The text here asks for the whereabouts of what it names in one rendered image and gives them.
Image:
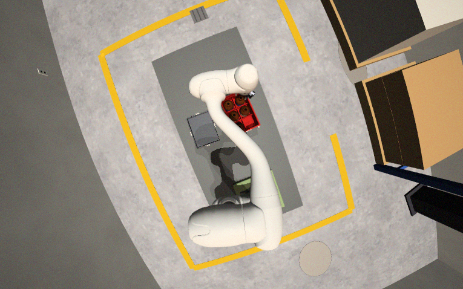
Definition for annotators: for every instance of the red bottle crate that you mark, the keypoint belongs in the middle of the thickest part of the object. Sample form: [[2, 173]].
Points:
[[250, 121]]

